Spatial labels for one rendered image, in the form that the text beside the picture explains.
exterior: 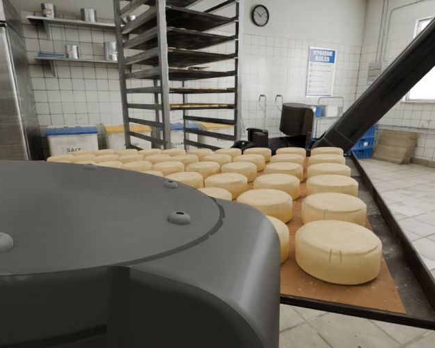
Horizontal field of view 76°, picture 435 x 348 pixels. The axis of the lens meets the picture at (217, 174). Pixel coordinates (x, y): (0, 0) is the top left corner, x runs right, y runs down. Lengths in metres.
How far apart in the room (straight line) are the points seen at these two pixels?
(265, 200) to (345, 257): 0.10
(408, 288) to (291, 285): 0.06
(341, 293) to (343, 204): 0.09
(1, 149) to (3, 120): 0.29
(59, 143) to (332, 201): 3.52
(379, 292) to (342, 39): 6.22
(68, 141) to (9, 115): 0.62
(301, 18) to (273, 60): 0.89
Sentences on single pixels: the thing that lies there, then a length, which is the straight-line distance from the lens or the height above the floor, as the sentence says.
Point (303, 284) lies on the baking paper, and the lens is 0.18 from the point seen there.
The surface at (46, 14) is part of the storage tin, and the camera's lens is 4.17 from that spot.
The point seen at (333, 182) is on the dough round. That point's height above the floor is 1.01.
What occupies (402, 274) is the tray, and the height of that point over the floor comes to 0.99.
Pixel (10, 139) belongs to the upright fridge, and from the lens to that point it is 3.46.
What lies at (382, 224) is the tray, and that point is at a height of 0.99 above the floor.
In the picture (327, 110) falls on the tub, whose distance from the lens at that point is 5.15.
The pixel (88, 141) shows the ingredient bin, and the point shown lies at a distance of 3.66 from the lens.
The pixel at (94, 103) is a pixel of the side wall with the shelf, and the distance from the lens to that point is 4.28.
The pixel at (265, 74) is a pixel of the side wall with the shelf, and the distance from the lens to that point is 5.16.
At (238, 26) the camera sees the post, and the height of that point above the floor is 1.46.
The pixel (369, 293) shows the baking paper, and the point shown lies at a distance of 0.18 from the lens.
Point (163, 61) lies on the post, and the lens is 1.39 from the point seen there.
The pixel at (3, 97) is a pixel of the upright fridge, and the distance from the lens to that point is 3.44.
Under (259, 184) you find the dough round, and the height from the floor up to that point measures 1.01.
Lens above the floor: 1.10
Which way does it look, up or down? 15 degrees down
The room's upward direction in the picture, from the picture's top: straight up
